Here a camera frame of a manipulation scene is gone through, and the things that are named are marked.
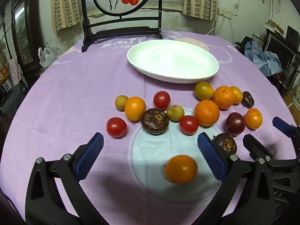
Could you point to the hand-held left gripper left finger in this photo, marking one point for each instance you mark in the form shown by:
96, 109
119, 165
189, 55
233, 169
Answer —
88, 155

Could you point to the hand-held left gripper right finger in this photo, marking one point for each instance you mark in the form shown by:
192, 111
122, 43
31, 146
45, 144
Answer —
211, 155

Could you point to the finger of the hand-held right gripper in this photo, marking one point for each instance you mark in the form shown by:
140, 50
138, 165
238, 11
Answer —
256, 146
282, 124

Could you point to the brown water chestnut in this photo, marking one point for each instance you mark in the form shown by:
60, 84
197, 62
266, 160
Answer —
155, 121
226, 143

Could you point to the small smooth orange kumquat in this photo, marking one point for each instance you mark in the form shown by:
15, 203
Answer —
135, 108
181, 169
238, 94

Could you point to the small yellow-green round fruit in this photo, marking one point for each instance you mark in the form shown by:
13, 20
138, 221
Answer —
175, 112
121, 102

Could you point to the red cherry tomato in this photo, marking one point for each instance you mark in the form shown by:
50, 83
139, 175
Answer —
116, 127
189, 124
161, 99

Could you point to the white oval plate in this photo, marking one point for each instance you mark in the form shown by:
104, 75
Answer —
173, 61

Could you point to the small orange mandarin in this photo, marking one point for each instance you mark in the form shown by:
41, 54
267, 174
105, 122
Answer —
253, 118

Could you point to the dark wrinkled date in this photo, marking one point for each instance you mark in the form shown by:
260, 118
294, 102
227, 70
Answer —
248, 99

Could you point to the purple printed tablecloth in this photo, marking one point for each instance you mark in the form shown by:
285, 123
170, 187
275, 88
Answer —
70, 103

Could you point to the yellow-green citrus fruit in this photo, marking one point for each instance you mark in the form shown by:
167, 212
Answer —
203, 90

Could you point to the blue cloth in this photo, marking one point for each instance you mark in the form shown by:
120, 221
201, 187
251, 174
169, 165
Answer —
264, 58

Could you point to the black monitor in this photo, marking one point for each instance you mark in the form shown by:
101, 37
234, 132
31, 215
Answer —
281, 49

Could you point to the black speaker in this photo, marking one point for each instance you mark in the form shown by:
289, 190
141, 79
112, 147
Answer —
293, 35

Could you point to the cardboard box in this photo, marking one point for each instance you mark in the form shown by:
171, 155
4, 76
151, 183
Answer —
276, 27

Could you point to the white plastic bag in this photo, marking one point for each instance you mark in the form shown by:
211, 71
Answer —
45, 58

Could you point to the black-framed persimmon painting screen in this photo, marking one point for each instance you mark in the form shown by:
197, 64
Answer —
121, 29

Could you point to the dark wooden cabinet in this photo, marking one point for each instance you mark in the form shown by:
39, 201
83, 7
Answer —
25, 28

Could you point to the beige checked curtain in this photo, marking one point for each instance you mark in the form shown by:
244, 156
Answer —
201, 0
65, 4

